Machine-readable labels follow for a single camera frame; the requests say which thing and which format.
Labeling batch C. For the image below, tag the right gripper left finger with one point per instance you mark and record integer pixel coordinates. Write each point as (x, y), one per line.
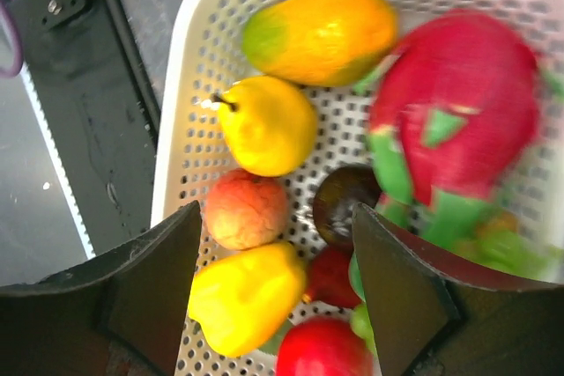
(119, 313)

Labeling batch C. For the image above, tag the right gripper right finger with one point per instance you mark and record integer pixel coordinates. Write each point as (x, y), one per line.
(515, 334)

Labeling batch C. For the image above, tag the dark red plum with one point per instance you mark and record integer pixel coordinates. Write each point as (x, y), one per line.
(328, 279)

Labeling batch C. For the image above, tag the orange peach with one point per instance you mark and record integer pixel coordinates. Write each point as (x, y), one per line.
(244, 210)

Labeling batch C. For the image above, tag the yellow lemon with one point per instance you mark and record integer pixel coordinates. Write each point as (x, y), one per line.
(269, 125)

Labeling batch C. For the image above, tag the orange green mango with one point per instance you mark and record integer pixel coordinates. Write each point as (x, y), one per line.
(320, 42)

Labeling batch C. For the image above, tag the green grape bunch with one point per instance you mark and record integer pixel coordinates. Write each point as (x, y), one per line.
(506, 252)

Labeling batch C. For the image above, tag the red pomegranate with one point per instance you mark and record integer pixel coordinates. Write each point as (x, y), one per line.
(323, 346)

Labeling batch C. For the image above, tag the yellow bell pepper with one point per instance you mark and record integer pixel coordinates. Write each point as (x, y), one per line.
(240, 301)

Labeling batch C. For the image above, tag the dark mangosteen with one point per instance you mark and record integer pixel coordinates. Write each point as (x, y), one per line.
(335, 199)

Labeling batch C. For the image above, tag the pink dragon fruit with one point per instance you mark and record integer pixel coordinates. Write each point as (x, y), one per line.
(455, 106)

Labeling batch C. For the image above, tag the white plastic basket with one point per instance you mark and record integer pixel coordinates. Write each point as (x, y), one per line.
(205, 57)

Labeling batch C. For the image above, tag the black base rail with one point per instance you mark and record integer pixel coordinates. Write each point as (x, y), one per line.
(97, 112)

